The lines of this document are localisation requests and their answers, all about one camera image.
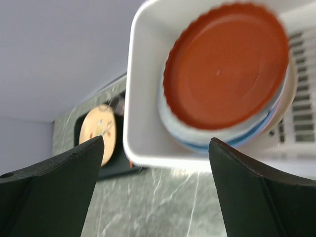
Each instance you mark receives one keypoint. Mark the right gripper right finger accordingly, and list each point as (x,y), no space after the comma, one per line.
(258,200)

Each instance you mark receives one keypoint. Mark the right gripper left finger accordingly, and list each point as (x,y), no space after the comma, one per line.
(51,198)

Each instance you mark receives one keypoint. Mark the light blue plate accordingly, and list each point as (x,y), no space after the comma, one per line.
(247,140)

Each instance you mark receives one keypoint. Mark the pink plate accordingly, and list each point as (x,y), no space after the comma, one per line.
(273,120)

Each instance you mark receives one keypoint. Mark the cream green leaf plate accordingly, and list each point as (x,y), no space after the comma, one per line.
(289,91)

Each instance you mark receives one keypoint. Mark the red-black lacquer plate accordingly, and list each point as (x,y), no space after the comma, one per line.
(226,66)

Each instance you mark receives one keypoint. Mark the black serving tray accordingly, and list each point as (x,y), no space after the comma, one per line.
(118,165)

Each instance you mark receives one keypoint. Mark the beige bird-pattern plate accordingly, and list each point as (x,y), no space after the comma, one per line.
(100,121)

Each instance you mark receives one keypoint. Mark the clear drinking glass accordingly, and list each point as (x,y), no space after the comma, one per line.
(108,101)

